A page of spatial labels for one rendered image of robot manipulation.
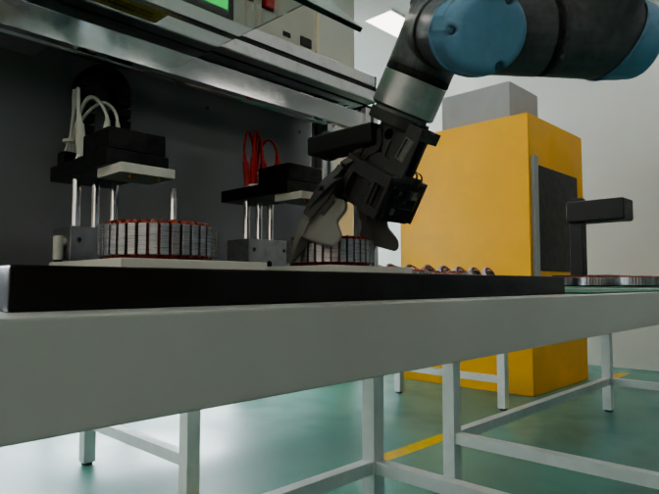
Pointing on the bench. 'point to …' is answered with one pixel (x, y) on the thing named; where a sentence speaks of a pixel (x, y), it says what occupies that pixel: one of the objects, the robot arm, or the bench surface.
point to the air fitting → (58, 247)
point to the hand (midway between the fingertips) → (328, 258)
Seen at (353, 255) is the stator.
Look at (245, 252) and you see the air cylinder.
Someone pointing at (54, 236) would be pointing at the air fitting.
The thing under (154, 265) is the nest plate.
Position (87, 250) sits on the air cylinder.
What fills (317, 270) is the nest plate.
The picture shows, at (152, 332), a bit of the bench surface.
